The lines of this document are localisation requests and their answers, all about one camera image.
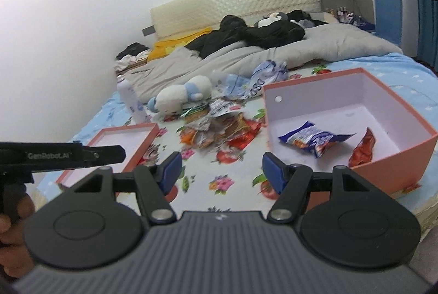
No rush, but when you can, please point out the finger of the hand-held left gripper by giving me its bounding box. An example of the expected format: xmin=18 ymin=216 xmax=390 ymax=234
xmin=82 ymin=145 xmax=126 ymax=167

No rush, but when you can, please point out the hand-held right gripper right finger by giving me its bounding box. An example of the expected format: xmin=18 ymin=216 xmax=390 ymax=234
xmin=262 ymin=152 xmax=372 ymax=225

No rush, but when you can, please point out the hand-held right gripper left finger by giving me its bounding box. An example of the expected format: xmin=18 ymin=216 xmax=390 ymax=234
xmin=73 ymin=152 xmax=183 ymax=225

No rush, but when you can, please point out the pile of snack packets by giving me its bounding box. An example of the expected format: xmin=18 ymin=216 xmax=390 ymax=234
xmin=179 ymin=99 xmax=263 ymax=162

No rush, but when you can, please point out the pink cardboard box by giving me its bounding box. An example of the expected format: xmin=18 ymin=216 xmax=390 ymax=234
xmin=262 ymin=67 xmax=438 ymax=201

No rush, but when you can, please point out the person's left hand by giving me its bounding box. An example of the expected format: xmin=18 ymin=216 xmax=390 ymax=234
xmin=0 ymin=194 xmax=36 ymax=278

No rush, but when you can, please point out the pink box lid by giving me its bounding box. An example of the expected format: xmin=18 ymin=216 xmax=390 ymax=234
xmin=55 ymin=123 xmax=161 ymax=191

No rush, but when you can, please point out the floral printed cloth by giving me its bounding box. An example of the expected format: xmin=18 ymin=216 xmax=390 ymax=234
xmin=34 ymin=62 xmax=438 ymax=213

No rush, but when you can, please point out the blue snack packet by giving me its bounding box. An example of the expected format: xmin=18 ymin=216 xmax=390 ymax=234
xmin=278 ymin=121 xmax=358 ymax=159

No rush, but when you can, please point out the white spray bottle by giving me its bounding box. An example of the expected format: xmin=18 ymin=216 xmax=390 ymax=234
xmin=117 ymin=76 xmax=147 ymax=125

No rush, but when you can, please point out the white and blue plush toy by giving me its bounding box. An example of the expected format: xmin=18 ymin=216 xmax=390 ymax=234
xmin=147 ymin=75 xmax=214 ymax=117

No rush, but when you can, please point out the red foil snack packet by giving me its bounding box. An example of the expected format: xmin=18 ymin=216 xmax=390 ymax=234
xmin=348 ymin=127 xmax=377 ymax=167

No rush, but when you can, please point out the light blue plastic bag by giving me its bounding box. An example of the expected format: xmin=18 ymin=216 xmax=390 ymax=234
xmin=212 ymin=71 xmax=255 ymax=101

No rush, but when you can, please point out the white printed plastic bag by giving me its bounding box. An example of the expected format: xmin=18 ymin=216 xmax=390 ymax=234
xmin=246 ymin=59 xmax=289 ymax=100

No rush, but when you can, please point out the pile of clothes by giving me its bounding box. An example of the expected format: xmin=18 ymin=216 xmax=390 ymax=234
xmin=114 ymin=42 xmax=151 ymax=72

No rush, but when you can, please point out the yellow cloth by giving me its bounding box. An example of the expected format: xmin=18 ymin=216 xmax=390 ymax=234
xmin=147 ymin=27 xmax=215 ymax=62

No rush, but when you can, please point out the grey quilt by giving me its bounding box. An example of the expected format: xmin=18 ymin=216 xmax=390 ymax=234
xmin=128 ymin=21 xmax=405 ymax=101

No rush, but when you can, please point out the black jacket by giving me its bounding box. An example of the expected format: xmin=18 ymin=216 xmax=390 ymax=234
xmin=186 ymin=15 xmax=305 ymax=59

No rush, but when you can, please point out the penguin plush toy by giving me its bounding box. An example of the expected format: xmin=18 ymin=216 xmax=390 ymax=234
xmin=253 ymin=12 xmax=290 ymax=28

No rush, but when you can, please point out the group of small bottles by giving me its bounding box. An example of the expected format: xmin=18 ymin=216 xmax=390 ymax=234
xmin=325 ymin=5 xmax=357 ymax=25

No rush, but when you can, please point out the blue cloth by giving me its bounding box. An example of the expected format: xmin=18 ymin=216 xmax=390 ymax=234
xmin=352 ymin=15 xmax=376 ymax=33

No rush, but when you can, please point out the blue padded board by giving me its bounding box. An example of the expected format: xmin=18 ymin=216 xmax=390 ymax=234
xmin=373 ymin=0 xmax=405 ymax=47

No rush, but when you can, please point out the blue curtain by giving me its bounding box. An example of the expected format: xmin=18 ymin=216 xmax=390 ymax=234
xmin=412 ymin=0 xmax=438 ymax=69

